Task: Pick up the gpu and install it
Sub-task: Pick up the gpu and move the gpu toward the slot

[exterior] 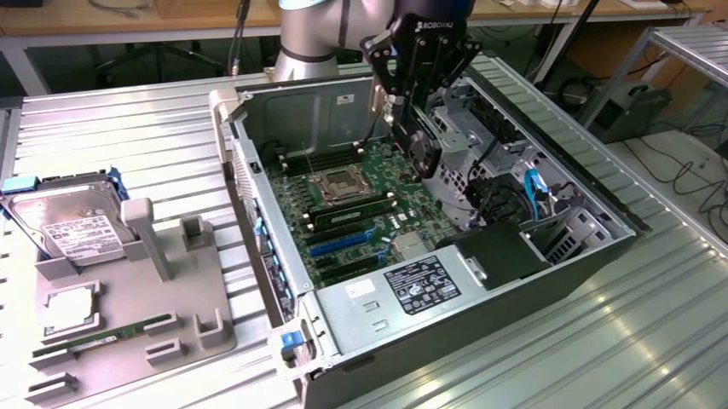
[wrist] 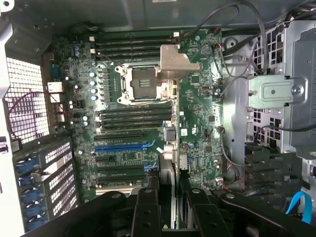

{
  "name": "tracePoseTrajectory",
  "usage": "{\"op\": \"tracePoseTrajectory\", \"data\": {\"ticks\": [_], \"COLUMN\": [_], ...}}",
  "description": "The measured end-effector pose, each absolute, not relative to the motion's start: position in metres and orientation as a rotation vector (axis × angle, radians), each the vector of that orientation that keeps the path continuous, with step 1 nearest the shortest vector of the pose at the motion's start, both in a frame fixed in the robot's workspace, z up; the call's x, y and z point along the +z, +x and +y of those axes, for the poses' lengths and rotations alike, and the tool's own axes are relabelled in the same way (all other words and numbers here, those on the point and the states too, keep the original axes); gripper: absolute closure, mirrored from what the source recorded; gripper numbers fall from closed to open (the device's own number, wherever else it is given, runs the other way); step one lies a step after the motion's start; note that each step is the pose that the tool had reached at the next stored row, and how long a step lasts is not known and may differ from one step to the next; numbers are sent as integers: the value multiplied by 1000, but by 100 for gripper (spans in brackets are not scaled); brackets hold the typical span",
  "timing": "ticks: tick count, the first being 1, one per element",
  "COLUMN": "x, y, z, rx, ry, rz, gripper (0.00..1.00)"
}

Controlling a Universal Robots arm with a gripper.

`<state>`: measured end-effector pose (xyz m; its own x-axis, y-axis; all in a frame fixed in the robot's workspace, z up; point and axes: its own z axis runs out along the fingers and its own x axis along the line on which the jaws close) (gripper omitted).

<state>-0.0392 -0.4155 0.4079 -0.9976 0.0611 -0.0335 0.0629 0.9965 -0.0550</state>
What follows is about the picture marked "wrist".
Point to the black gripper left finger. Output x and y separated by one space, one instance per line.
145 212

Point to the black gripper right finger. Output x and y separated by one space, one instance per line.
209 214

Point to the white expansion slot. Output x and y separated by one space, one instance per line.
116 190

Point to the long black expansion slot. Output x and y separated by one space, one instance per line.
118 137
121 169
121 179

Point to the short black expansion slot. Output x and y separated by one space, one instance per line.
102 159

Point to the blue expansion slot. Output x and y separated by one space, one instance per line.
118 148

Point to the green motherboard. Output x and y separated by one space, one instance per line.
197 118

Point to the metal CPU socket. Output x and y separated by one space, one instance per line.
145 84

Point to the silver disk bay cage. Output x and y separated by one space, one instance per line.
276 91

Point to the thin socket locking lever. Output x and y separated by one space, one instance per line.
106 59

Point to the coin cell battery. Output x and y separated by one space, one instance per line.
205 50

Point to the open grey PC case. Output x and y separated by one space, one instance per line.
74 14

